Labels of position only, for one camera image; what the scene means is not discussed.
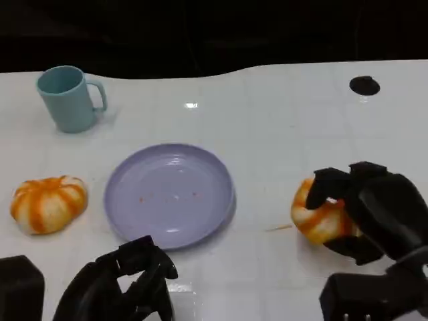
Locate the orange white toy bread roll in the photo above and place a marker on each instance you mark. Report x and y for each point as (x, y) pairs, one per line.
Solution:
(312, 222)
(48, 204)

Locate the thin orange stick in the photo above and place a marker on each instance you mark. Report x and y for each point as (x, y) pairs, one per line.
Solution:
(279, 228)

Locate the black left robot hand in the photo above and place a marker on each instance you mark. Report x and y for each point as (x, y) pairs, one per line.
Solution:
(93, 291)

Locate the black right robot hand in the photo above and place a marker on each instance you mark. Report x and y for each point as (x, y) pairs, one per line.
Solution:
(388, 207)

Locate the lilac plate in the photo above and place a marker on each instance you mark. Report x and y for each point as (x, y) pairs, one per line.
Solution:
(168, 197)

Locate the black round table grommet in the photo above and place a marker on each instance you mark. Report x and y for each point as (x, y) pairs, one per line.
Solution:
(364, 85)

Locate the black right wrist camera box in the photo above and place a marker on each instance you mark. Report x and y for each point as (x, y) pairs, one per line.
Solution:
(368, 297)

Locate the pale green mug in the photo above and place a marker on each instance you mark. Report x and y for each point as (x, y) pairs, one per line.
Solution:
(67, 100)

